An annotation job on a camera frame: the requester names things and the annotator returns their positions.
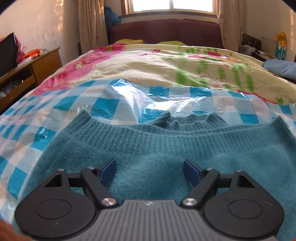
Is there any pink floral cloth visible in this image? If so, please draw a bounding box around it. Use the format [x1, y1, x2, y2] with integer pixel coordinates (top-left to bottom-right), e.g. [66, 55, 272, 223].
[15, 37, 27, 64]

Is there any beige left curtain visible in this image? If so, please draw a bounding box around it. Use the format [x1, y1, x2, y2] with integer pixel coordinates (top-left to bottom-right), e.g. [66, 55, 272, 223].
[78, 0, 108, 53]

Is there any wooden TV cabinet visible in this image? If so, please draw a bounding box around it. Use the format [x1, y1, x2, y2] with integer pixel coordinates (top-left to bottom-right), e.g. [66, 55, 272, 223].
[1, 48, 62, 113]

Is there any floral pink cream quilt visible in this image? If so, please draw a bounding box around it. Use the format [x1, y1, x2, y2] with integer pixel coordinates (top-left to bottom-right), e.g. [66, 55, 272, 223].
[32, 44, 295, 104]

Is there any blue checkered plastic sheet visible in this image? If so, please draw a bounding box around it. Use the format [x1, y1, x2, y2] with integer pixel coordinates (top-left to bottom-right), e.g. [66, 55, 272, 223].
[1, 80, 295, 222]

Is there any light blue folded garment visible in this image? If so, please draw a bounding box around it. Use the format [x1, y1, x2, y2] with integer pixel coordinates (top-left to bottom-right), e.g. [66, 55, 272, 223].
[262, 59, 296, 80]

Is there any maroon bed headboard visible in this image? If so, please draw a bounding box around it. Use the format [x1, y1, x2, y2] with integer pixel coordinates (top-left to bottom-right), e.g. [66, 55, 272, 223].
[110, 19, 224, 49]

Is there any teal knit sweater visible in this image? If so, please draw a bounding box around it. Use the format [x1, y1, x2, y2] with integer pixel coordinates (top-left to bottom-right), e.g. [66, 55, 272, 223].
[23, 111, 295, 240]

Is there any beige right curtain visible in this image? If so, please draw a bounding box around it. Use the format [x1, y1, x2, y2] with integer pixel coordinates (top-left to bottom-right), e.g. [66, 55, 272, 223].
[216, 0, 245, 52]

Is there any yellow green pillow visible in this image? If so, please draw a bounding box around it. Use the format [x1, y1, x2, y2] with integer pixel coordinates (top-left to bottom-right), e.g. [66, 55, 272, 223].
[158, 41, 186, 46]
[115, 39, 144, 44]

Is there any dark nightstand with clutter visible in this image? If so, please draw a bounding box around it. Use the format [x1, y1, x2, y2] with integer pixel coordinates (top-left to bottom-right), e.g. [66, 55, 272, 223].
[239, 34, 275, 62]

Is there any orange yellow wall hanging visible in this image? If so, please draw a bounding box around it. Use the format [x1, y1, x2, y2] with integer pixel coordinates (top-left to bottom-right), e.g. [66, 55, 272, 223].
[275, 32, 287, 60]

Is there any dark blue hanging cloth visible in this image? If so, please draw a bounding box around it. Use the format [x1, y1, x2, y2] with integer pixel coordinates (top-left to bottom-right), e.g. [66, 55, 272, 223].
[104, 6, 121, 44]

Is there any beige curtain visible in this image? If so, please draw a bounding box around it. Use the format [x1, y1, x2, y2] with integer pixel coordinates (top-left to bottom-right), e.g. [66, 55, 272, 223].
[78, 0, 108, 53]
[216, 0, 245, 52]

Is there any black television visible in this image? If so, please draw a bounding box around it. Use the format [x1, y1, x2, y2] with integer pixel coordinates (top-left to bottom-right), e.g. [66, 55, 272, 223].
[0, 33, 18, 77]

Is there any orange package on cabinet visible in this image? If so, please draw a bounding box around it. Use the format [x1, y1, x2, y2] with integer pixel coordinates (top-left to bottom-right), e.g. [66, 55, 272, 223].
[22, 49, 41, 60]

